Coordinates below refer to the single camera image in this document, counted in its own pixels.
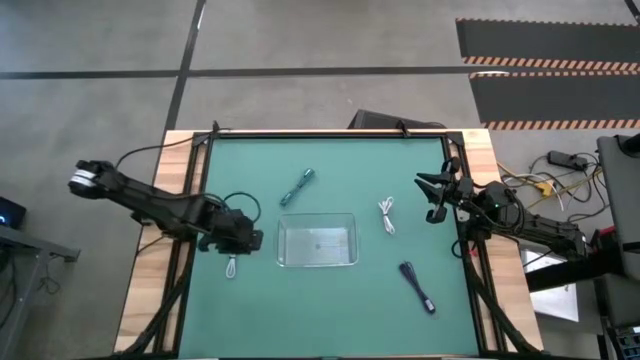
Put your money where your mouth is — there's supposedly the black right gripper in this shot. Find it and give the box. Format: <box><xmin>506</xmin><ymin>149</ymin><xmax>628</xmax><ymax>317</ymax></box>
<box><xmin>414</xmin><ymin>157</ymin><xmax>475</xmax><ymax>225</ymax></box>

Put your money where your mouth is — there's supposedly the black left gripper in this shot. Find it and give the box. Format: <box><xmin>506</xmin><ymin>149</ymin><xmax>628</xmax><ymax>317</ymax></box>
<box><xmin>198</xmin><ymin>208</ymin><xmax>265</xmax><ymax>257</ymax></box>

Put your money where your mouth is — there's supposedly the long white cable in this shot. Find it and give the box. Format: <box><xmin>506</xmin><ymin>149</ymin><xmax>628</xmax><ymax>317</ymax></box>
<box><xmin>377</xmin><ymin>196</ymin><xmax>397</xmax><ymax>236</ymax></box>

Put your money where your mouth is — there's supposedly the black case behind table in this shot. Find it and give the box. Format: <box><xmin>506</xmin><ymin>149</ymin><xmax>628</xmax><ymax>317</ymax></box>
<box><xmin>348</xmin><ymin>109</ymin><xmax>448</xmax><ymax>131</ymax></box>

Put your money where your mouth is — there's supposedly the clear plastic container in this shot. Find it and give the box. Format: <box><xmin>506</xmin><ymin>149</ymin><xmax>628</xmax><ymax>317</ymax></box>
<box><xmin>276</xmin><ymin>212</ymin><xmax>360</xmax><ymax>269</ymax></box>

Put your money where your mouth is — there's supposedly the green table mat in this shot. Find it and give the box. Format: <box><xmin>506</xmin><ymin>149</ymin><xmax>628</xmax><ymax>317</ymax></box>
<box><xmin>178</xmin><ymin>137</ymin><xmax>480</xmax><ymax>357</ymax></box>

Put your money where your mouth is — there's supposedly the black power strip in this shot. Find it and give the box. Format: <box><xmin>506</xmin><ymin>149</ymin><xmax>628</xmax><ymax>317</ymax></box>
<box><xmin>547</xmin><ymin>150</ymin><xmax>590</xmax><ymax>171</ymax></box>

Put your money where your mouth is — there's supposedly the black hazard-striped floor mat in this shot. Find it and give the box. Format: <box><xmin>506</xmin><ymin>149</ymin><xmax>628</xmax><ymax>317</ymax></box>
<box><xmin>455</xmin><ymin>18</ymin><xmax>640</xmax><ymax>73</ymax></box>
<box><xmin>468</xmin><ymin>71</ymin><xmax>640</xmax><ymax>131</ymax></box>

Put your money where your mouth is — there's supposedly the black stand beam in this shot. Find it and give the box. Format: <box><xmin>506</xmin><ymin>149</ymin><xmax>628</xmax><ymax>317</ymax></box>
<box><xmin>524</xmin><ymin>252</ymin><xmax>626</xmax><ymax>294</ymax></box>

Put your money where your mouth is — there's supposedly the white paper sheet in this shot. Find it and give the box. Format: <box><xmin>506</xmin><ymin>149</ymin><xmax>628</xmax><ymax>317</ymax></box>
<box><xmin>519</xmin><ymin>248</ymin><xmax>580</xmax><ymax>323</ymax></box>

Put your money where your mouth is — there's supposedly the red clamp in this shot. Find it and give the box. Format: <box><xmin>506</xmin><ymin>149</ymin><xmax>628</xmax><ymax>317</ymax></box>
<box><xmin>592</xmin><ymin>225</ymin><xmax>616</xmax><ymax>251</ymax></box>

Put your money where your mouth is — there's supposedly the grey equipment panel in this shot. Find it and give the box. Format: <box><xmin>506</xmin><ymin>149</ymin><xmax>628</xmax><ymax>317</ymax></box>
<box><xmin>597</xmin><ymin>133</ymin><xmax>640</xmax><ymax>281</ymax></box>

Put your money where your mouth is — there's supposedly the grey metal side table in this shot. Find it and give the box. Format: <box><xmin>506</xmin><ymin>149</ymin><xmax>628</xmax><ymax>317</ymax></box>
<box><xmin>0</xmin><ymin>224</ymin><xmax>81</xmax><ymax>360</ymax></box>

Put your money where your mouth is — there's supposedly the black device with blue light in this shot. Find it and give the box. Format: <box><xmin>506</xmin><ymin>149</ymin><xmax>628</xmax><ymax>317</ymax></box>
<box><xmin>0</xmin><ymin>196</ymin><xmax>27</xmax><ymax>230</ymax></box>

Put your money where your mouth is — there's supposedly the black control box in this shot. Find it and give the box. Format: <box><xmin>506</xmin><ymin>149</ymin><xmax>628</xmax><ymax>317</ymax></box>
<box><xmin>612</xmin><ymin>327</ymin><xmax>640</xmax><ymax>360</ymax></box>

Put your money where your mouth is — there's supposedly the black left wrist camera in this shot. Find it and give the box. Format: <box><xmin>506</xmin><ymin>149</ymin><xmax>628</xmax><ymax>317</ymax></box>
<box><xmin>219</xmin><ymin>209</ymin><xmax>251</xmax><ymax>234</ymax></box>

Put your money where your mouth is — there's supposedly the black wrist camera cable loop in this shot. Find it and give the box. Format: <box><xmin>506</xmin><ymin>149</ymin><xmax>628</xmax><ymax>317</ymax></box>
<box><xmin>222</xmin><ymin>191</ymin><xmax>263</xmax><ymax>225</ymax></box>

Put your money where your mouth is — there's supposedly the teal bundled cable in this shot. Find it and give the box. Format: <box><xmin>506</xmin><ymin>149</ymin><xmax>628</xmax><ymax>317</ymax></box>
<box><xmin>279</xmin><ymin>168</ymin><xmax>316</xmax><ymax>208</ymax></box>

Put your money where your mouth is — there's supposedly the black aluminium table frame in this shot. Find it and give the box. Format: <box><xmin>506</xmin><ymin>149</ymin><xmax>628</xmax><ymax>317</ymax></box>
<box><xmin>112</xmin><ymin>122</ymin><xmax>544</xmax><ymax>360</ymax></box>

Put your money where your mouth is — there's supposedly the black left arm base cable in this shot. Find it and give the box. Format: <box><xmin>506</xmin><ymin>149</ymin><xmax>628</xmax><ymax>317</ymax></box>
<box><xmin>115</xmin><ymin>138</ymin><xmax>196</xmax><ymax>169</ymax></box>

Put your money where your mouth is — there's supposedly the black floor cable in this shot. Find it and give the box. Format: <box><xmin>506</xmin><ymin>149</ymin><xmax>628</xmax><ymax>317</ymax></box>
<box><xmin>529</xmin><ymin>152</ymin><xmax>609</xmax><ymax>224</ymax></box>

